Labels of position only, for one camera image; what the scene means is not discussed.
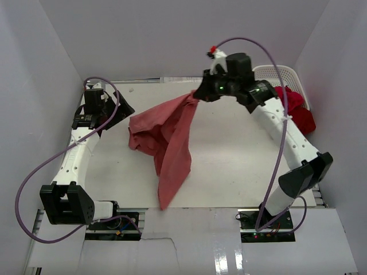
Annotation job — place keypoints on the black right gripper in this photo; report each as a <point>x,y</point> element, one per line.
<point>203,93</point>

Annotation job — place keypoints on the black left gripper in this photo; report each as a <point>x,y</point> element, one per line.
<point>124,109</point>

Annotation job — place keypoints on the salmon pink t shirt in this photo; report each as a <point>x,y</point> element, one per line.
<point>163,133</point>

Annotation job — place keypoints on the red t shirt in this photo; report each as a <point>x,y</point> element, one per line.
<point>301,116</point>

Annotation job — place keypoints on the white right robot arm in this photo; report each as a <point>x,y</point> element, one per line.
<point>308,166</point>

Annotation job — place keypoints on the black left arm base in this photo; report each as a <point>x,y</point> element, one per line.
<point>121,229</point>

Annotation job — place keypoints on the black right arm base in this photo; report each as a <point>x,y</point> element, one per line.
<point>277,232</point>

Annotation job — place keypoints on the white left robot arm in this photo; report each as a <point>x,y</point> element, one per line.
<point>65,200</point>

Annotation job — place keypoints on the white plastic basket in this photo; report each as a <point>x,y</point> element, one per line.
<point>288,75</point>

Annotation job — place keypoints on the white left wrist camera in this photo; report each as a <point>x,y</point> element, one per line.
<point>98,84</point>

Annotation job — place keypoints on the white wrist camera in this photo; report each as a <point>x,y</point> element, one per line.
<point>219,62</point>
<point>98,84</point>

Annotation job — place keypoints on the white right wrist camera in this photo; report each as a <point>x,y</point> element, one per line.
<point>219,62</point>

